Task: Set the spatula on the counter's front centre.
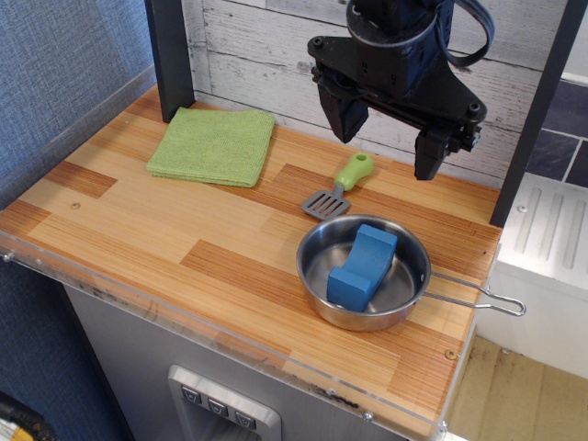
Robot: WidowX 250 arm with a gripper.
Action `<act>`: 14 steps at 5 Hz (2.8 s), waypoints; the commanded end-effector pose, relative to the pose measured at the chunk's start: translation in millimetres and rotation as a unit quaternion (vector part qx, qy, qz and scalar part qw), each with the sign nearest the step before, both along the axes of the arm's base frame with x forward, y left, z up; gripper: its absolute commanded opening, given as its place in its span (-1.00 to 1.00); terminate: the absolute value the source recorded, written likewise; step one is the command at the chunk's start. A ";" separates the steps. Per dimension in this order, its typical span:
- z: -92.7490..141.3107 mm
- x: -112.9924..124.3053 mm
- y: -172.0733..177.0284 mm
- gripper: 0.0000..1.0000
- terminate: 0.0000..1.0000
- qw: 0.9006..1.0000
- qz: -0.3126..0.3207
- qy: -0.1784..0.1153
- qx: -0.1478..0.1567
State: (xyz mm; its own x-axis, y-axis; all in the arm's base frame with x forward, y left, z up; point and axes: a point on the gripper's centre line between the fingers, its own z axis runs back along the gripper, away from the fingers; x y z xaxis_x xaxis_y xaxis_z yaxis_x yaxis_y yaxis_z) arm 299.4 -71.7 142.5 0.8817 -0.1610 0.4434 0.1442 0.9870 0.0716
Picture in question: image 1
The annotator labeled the silver dispenser button panel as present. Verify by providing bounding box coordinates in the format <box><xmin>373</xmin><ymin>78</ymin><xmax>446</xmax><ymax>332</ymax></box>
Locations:
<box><xmin>168</xmin><ymin>365</ymin><xmax>282</xmax><ymax>440</ymax></box>

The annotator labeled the black yellow object corner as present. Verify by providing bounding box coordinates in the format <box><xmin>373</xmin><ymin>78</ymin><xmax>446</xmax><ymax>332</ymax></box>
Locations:
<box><xmin>1</xmin><ymin>392</ymin><xmax>58</xmax><ymax>441</ymax></box>

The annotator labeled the green microfibre cloth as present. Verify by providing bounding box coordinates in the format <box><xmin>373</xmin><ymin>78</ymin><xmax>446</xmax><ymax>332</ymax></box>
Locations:
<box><xmin>146</xmin><ymin>107</ymin><xmax>275</xmax><ymax>188</ymax></box>

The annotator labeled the blue wooden block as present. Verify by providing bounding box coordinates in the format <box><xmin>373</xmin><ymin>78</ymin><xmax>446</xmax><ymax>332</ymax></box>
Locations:
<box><xmin>327</xmin><ymin>224</ymin><xmax>399</xmax><ymax>312</ymax></box>

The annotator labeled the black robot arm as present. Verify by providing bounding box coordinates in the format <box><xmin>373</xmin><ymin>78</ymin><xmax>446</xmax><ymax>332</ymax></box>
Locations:
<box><xmin>308</xmin><ymin>1</ymin><xmax>495</xmax><ymax>180</ymax></box>

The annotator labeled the grey toy fridge cabinet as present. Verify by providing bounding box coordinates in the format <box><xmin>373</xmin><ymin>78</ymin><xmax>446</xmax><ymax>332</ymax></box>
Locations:
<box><xmin>66</xmin><ymin>287</ymin><xmax>445</xmax><ymax>440</ymax></box>

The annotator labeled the white ribbed box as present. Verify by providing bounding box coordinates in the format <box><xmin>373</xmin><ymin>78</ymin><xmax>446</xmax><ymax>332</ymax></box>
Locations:
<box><xmin>476</xmin><ymin>174</ymin><xmax>587</xmax><ymax>377</ymax></box>

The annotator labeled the stainless steel pan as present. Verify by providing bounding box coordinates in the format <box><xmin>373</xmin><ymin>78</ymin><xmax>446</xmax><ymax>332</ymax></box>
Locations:
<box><xmin>296</xmin><ymin>215</ymin><xmax>526</xmax><ymax>332</ymax></box>

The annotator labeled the dark right upright post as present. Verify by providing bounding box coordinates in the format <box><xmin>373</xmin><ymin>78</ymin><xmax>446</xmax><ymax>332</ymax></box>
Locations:
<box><xmin>490</xmin><ymin>0</ymin><xmax>587</xmax><ymax>228</ymax></box>

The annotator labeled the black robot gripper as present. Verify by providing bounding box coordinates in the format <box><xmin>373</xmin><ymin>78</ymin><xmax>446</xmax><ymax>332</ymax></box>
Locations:
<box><xmin>308</xmin><ymin>17</ymin><xmax>487</xmax><ymax>180</ymax></box>

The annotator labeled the green handled grey spatula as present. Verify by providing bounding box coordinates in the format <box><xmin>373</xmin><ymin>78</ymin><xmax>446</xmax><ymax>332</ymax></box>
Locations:
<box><xmin>301</xmin><ymin>153</ymin><xmax>374</xmax><ymax>221</ymax></box>

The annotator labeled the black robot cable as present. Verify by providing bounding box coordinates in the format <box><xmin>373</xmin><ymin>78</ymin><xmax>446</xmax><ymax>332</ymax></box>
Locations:
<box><xmin>435</xmin><ymin>0</ymin><xmax>496</xmax><ymax>68</ymax></box>

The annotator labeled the clear acrylic counter edge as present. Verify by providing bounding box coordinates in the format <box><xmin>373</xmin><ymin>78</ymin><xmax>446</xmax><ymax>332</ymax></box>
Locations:
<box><xmin>1</xmin><ymin>233</ymin><xmax>474</xmax><ymax>440</ymax></box>

